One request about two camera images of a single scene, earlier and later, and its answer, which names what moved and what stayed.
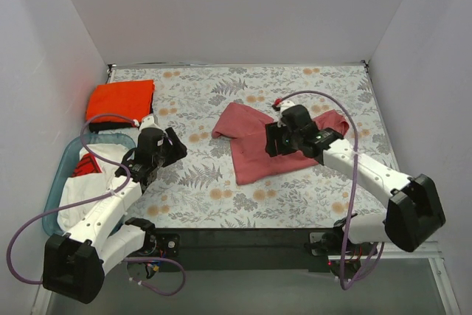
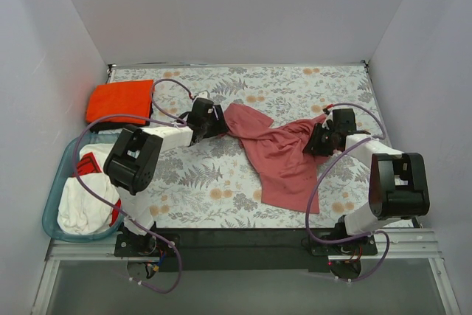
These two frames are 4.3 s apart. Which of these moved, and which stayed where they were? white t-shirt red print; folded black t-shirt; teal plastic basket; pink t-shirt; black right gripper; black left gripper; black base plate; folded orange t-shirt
Moved: pink t-shirt; black right gripper; black left gripper
Stayed: teal plastic basket; white t-shirt red print; folded black t-shirt; black base plate; folded orange t-shirt
